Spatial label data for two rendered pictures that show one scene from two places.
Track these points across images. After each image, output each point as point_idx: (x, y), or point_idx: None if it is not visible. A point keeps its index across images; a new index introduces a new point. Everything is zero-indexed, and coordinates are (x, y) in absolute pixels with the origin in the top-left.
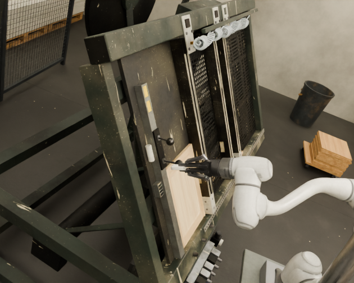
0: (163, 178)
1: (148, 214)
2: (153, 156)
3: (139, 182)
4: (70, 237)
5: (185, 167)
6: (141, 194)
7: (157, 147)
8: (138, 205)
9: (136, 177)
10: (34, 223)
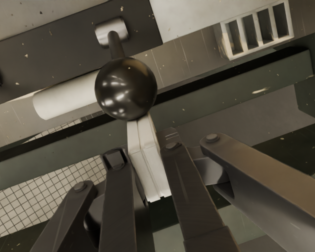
0: (210, 21)
1: None
2: (88, 93)
3: (180, 233)
4: (268, 51)
5: (152, 192)
6: (230, 217)
7: (38, 88)
8: (261, 235)
9: (161, 249)
10: (218, 71)
